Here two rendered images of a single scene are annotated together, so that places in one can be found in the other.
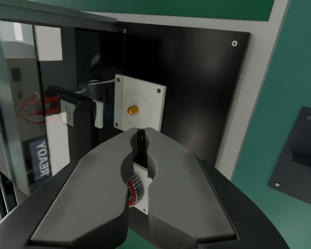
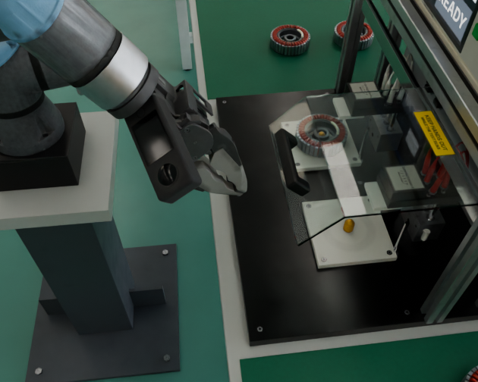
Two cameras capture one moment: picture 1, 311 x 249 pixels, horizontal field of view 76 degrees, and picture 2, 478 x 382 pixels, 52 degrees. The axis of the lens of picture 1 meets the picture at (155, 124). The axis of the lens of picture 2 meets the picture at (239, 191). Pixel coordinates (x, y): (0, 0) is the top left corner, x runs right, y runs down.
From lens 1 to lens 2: 0.54 m
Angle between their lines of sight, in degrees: 27
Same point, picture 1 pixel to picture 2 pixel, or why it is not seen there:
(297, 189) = (141, 258)
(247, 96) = (229, 290)
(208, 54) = (282, 313)
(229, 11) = (281, 361)
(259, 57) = (233, 327)
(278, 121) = (200, 338)
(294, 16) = not seen: outside the picture
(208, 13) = (303, 356)
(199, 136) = (258, 234)
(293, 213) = (132, 227)
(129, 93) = (365, 242)
